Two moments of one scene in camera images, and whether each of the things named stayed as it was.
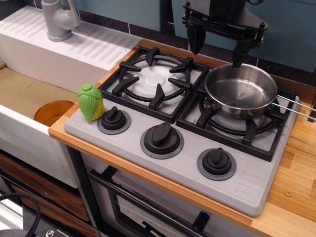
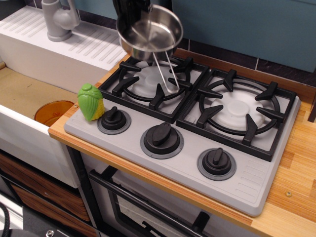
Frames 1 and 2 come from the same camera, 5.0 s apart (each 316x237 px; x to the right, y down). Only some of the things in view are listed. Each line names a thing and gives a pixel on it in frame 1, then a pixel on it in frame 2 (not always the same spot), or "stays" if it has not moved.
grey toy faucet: x=59 y=21 stays
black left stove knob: x=114 y=121 stays
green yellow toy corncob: x=91 y=102 stays
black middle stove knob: x=161 y=141 stays
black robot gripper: x=233 y=17 -> x=129 y=11
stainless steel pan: x=245 y=92 -> x=159 y=31
